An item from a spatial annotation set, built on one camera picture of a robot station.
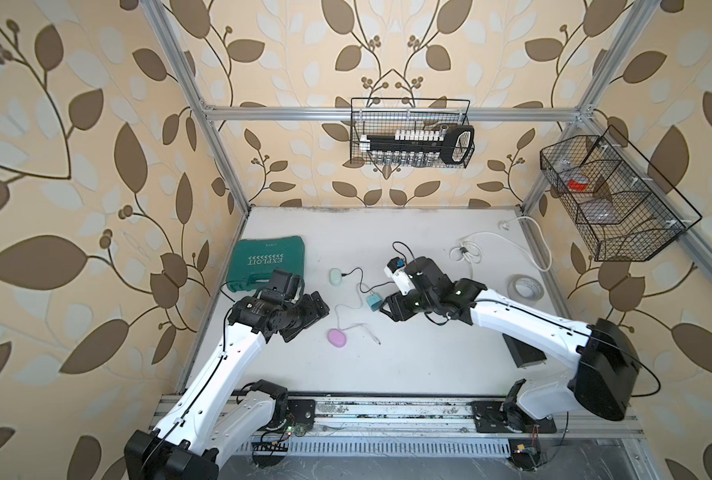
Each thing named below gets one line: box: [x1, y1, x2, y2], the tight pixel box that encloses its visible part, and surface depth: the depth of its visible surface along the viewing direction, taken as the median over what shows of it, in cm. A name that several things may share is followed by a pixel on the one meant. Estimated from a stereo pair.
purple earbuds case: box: [327, 328, 347, 348], surface depth 88 cm
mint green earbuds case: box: [329, 268, 342, 286], surface depth 101 cm
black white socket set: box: [361, 125, 475, 167], surface depth 86 cm
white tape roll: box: [507, 274, 545, 301], surface depth 98 cm
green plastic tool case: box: [226, 236, 305, 292], surface depth 101 cm
